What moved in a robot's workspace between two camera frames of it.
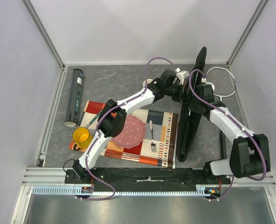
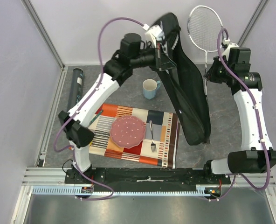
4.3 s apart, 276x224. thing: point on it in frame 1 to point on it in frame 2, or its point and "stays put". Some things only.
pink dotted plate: (133, 134) stays put
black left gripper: (181, 87) to (166, 63)
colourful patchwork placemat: (158, 147) stays put
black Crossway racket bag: (189, 119) to (186, 87)
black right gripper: (194, 102) to (212, 73)
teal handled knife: (93, 119) stays put
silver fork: (153, 145) stays put
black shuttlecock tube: (74, 97) stays put
